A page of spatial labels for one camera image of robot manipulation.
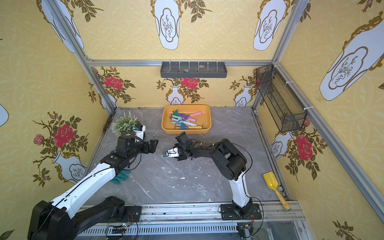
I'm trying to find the blue cultivator yellow handle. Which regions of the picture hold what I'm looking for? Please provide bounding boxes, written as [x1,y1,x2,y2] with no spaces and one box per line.
[175,123,204,130]

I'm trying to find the orange plastic storage box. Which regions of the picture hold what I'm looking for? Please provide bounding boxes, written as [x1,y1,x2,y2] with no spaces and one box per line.
[162,105,212,135]

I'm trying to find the light blue hand rake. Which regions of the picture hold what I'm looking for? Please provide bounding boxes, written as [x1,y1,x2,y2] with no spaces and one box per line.
[171,115,197,126]
[171,120,197,127]

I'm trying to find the purple rake pink handle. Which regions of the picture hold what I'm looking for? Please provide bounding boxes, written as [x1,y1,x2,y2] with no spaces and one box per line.
[180,112,203,123]

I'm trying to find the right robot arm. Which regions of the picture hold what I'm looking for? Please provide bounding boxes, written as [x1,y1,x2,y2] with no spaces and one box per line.
[174,132,253,214]

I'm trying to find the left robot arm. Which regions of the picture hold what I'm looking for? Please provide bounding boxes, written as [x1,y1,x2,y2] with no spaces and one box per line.
[27,132,159,240]

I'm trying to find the artificial green white plant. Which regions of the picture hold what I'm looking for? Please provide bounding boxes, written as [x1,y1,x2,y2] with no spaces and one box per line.
[111,112,139,137]

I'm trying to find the teal garden glove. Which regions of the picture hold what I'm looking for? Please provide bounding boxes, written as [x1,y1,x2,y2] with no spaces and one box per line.
[110,170,131,185]

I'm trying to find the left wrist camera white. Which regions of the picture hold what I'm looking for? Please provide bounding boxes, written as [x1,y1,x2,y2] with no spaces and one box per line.
[133,124,146,141]

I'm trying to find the green rake wooden handle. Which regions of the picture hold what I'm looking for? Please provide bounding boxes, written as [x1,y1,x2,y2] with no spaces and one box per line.
[173,110,181,117]

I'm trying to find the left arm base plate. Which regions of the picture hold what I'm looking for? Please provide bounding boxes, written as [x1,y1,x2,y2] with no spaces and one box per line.
[121,205,142,223]

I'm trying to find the grey wall shelf tray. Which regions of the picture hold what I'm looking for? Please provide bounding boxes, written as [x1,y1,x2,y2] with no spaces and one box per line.
[160,61,228,79]

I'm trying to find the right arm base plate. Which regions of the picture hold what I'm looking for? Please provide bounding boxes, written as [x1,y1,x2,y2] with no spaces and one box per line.
[219,203,262,221]

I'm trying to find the yellow scoop wooden handle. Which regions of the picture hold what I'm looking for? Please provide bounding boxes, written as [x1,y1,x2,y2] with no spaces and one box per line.
[263,172,291,211]

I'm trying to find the black wire mesh basket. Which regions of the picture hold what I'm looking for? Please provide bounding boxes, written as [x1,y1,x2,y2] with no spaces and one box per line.
[255,65,307,133]

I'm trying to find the aluminium front rail frame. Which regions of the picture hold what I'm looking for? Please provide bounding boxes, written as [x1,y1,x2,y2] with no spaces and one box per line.
[80,201,314,240]

